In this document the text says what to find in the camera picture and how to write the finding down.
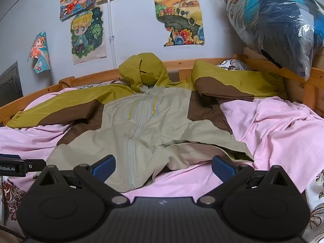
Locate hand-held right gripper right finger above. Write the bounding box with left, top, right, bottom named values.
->
left=197, top=155, right=296, bottom=206

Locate pink blanket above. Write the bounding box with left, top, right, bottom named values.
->
left=0, top=87, right=324, bottom=200

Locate wooden bed frame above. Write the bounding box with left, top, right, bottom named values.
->
left=0, top=47, right=324, bottom=127

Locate dark framed picture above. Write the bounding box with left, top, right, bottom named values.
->
left=0, top=61, right=24, bottom=105

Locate clear plastic bag of clothes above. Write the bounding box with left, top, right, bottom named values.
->
left=221, top=0, right=324, bottom=80

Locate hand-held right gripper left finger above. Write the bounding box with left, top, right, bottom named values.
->
left=32, top=154, right=130, bottom=206

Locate olive beige brown hooded jacket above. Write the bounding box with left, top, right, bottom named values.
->
left=7, top=53, right=288, bottom=193

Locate colourful landscape wall poster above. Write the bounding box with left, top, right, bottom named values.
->
left=153, top=0, right=205, bottom=47

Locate green torn wall poster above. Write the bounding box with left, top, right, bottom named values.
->
left=70, top=6, right=107, bottom=65

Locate white wall pipe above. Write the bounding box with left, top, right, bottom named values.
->
left=107, top=0, right=117, bottom=67

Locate small curled cartoon poster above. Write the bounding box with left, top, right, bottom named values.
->
left=28, top=32, right=50, bottom=74

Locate orange-haired cartoon girl poster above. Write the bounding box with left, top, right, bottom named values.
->
left=60, top=0, right=97, bottom=21

